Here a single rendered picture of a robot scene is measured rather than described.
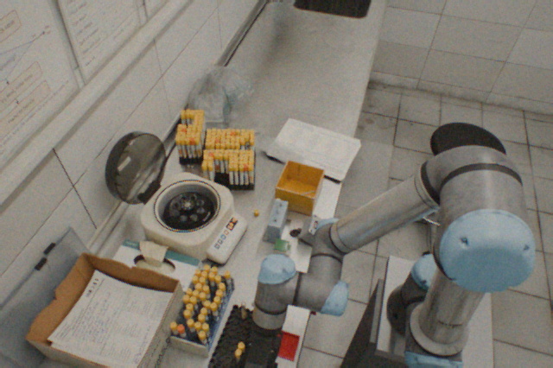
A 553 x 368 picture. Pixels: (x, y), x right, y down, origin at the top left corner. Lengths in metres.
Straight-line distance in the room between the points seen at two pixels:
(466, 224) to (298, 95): 1.32
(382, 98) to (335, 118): 1.66
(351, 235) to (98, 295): 0.71
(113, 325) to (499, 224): 0.93
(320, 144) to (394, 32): 1.83
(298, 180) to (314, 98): 0.49
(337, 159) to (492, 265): 1.00
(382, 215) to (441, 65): 2.67
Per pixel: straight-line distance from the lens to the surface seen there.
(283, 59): 2.06
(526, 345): 2.46
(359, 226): 0.87
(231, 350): 1.16
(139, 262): 1.29
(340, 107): 1.80
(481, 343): 1.27
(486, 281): 0.67
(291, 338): 1.19
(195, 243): 1.21
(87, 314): 1.24
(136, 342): 1.17
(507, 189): 0.67
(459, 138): 2.17
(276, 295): 0.90
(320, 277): 0.90
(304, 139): 1.62
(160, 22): 1.41
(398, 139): 3.05
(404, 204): 0.80
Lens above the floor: 2.00
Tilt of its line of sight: 50 degrees down
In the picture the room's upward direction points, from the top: 2 degrees clockwise
